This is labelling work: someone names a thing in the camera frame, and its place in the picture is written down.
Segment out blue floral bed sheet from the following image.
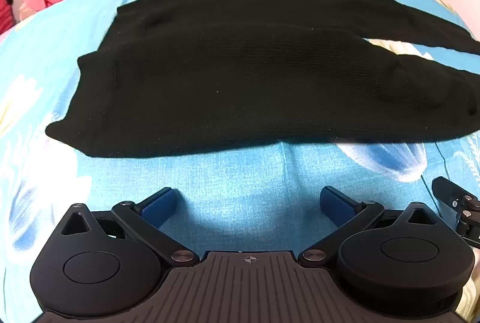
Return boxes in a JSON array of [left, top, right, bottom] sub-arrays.
[[0, 0, 480, 323]]

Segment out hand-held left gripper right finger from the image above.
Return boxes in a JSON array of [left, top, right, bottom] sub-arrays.
[[298, 185, 448, 267]]

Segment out black pants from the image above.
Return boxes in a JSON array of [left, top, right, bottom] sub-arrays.
[[45, 0, 480, 159]]

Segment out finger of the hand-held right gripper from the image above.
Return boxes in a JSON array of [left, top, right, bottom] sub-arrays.
[[431, 176, 480, 248]]

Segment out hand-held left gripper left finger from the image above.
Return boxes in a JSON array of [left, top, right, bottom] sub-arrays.
[[52, 187, 200, 267]]

